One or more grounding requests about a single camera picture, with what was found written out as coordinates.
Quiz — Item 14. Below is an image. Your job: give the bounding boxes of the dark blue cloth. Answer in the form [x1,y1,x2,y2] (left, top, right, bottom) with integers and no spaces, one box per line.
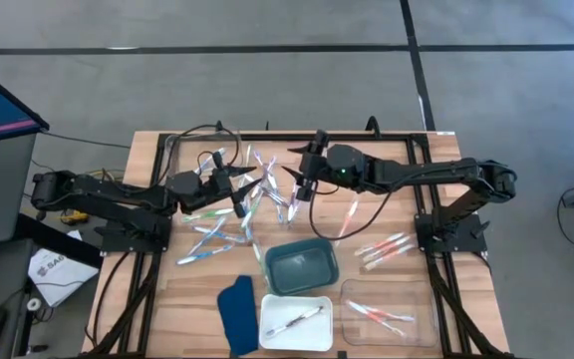
[216,274,260,356]

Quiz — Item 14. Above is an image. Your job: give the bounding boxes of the yellow clamp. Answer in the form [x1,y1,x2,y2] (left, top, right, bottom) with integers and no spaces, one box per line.
[60,208,92,225]

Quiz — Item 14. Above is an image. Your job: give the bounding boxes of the black camera cable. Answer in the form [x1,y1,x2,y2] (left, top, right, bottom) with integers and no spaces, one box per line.
[166,123,243,176]
[308,181,393,243]

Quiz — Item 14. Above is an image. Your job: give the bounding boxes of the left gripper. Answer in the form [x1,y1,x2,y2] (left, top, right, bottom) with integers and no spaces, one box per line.
[200,151,263,219]

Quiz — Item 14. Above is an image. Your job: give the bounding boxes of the white printed booklet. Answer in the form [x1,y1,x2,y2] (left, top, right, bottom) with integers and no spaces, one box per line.
[27,229,100,308]

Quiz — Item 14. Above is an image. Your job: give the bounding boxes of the white plastic tray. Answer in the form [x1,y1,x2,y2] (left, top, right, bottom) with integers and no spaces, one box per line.
[258,293,335,353]

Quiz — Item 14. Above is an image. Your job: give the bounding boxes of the teal plastic bin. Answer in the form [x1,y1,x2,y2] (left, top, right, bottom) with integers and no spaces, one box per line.
[264,237,341,297]

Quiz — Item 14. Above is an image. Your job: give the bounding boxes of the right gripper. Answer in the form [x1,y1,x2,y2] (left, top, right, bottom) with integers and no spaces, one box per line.
[282,129,336,201]

